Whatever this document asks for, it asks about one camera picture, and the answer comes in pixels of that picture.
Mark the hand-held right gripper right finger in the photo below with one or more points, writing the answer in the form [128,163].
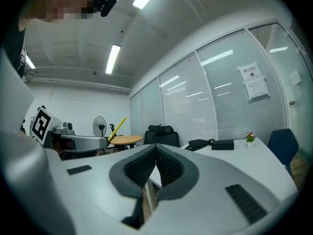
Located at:
[210,180]

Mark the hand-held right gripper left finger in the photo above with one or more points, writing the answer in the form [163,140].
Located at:
[97,180]

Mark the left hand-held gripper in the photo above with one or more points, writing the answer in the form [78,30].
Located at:
[41,125]

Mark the yellow utility knife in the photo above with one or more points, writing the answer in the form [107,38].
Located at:
[118,127]

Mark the black standing fan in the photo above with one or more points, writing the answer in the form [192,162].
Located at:
[99,126]

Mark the black box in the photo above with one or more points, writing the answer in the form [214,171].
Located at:
[222,144]

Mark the black bag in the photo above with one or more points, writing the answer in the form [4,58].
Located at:
[199,144]

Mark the white table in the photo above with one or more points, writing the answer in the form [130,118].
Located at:
[244,163]

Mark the round wooden table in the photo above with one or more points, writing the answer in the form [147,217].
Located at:
[127,139]

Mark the small potted flower plant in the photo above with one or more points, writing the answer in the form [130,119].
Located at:
[250,138]

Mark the white ceiling pipes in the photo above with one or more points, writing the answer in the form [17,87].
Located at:
[78,81]

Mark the black office chair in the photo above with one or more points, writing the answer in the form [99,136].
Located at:
[162,137]

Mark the dark blue chair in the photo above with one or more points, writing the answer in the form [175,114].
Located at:
[282,144]

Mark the white paper notices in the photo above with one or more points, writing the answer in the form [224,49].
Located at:
[254,82]

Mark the person's black shirt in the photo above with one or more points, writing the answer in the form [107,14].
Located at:
[14,48]

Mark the small white paper sheet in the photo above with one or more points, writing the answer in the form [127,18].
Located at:
[295,77]

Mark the person's head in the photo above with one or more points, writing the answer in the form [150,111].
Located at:
[63,1]

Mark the grey gripper camera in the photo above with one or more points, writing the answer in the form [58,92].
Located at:
[66,127]

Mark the black head-mounted camera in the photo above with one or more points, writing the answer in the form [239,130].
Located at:
[107,5]

